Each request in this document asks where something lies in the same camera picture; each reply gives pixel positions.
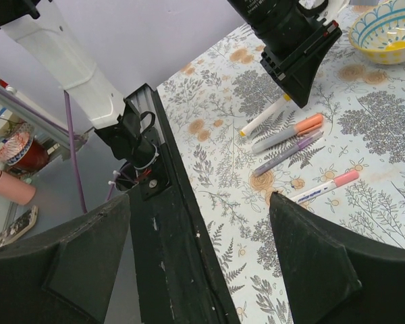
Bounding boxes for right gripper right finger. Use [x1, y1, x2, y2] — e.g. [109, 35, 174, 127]
[269, 192, 405, 323]

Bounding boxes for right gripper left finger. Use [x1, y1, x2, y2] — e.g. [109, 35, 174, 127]
[0, 194, 130, 323]

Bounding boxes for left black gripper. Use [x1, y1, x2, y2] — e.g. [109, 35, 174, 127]
[229, 0, 342, 108]

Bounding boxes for grey highlighter pen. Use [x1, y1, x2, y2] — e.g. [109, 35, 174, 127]
[252, 113, 324, 154]

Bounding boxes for purple pen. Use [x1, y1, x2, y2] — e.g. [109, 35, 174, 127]
[252, 130, 324, 177]

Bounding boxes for yellow white pen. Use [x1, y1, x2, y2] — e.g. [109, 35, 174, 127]
[240, 94, 291, 137]

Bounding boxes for pink white pen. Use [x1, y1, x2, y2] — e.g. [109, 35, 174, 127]
[290, 170, 359, 204]

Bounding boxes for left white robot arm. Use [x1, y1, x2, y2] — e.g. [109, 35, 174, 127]
[0, 1, 348, 169]

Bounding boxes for patterned tray off table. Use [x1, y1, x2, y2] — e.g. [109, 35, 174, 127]
[0, 206, 38, 248]

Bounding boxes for floral table mat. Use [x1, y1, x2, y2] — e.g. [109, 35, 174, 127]
[158, 1, 405, 323]

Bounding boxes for patterned glass bowl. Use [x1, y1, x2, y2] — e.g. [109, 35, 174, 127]
[348, 0, 405, 65]

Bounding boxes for pink cylinder off table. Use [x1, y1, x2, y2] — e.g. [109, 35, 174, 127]
[0, 170, 36, 205]

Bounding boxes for red patterned bowl off table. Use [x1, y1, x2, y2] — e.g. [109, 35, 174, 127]
[0, 123, 49, 172]

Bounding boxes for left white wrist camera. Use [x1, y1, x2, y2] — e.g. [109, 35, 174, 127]
[298, 0, 350, 26]

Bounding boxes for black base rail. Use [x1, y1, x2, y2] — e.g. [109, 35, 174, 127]
[128, 84, 240, 323]

